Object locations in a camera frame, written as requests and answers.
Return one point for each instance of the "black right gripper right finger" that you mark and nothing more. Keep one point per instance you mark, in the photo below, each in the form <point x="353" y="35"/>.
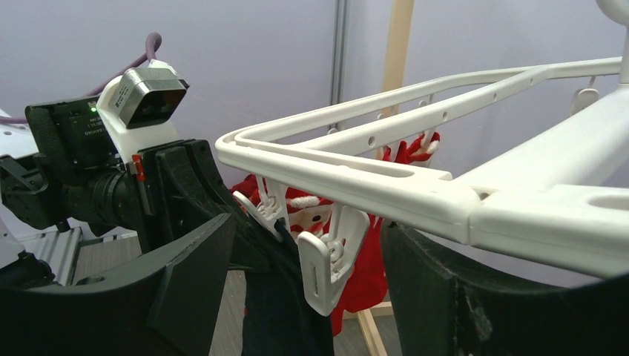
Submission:
<point x="448" y="304"/>

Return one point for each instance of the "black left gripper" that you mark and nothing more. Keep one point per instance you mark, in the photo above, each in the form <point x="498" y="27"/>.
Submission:
<point x="180" y="188"/>

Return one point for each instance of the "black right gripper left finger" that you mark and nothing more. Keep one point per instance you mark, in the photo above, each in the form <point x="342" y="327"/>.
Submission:
<point x="165" y="302"/>

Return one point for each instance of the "white hanger clip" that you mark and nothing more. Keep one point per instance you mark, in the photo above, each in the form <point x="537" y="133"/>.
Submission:
<point x="272" y="207"/>
<point x="326" y="262"/>

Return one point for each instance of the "black sock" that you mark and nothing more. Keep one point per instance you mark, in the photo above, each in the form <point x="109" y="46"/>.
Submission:
<point x="277" y="318"/>

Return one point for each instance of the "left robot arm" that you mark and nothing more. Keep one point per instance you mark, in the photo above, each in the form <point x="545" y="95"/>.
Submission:
<point x="76" y="172"/>

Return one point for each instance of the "white clip sock hanger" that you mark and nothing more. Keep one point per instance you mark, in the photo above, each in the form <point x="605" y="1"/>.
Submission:
<point x="543" y="200"/>

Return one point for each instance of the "red santa christmas sock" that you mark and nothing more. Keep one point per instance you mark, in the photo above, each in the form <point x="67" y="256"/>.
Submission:
<point x="419" y="152"/>

